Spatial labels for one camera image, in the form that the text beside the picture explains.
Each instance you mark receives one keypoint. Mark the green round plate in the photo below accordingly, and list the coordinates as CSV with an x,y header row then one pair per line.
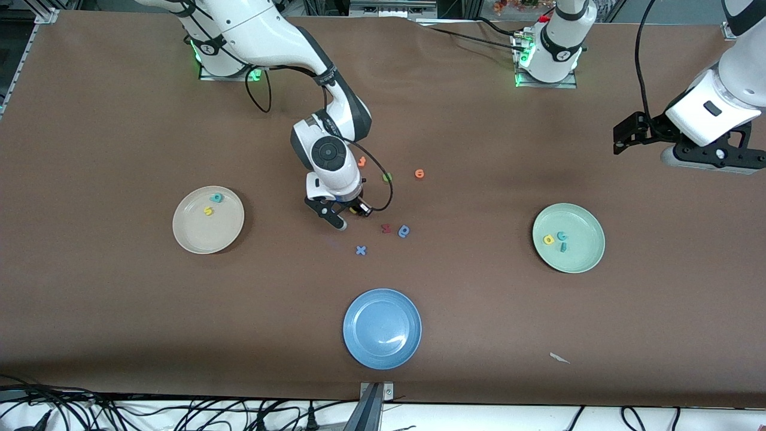
x,y
577,257

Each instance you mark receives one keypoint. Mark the blue letter a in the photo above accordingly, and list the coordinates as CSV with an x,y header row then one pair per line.
x,y
404,231

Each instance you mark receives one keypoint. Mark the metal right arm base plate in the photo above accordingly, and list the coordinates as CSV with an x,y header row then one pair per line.
x,y
209,75

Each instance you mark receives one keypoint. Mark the aluminium frame rail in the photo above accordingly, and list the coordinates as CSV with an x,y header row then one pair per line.
x,y
45,15
726,30

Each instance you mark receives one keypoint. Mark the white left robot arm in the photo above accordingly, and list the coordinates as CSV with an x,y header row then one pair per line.
x,y
559,42

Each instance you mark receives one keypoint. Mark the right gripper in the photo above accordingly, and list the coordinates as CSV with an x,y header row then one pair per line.
x,y
354,206

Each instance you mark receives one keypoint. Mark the blue round plate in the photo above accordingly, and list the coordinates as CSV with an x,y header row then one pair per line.
x,y
382,328

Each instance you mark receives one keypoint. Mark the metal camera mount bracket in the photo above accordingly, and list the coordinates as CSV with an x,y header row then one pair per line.
x,y
372,413

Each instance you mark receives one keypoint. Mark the brown table cover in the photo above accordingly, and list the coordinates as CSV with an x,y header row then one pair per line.
x,y
119,299

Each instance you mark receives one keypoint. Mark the grey metal box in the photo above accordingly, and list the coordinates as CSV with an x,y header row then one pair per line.
x,y
392,9

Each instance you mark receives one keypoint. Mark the white paper scrap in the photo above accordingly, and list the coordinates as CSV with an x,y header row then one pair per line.
x,y
559,358

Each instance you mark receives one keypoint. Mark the black power plug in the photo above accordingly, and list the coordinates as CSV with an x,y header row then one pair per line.
x,y
311,419

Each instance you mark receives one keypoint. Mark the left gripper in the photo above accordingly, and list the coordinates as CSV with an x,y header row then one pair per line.
x,y
652,129

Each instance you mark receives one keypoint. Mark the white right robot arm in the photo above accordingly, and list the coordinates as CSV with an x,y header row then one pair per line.
x,y
257,30

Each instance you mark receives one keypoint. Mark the beige round plate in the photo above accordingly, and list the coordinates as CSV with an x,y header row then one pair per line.
x,y
208,230

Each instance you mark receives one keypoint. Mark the orange flowers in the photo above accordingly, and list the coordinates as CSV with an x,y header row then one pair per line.
x,y
514,6

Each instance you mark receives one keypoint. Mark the teal letter b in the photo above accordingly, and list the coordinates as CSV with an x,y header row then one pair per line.
x,y
216,197

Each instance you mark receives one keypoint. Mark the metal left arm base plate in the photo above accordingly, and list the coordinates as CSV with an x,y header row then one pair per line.
x,y
538,85

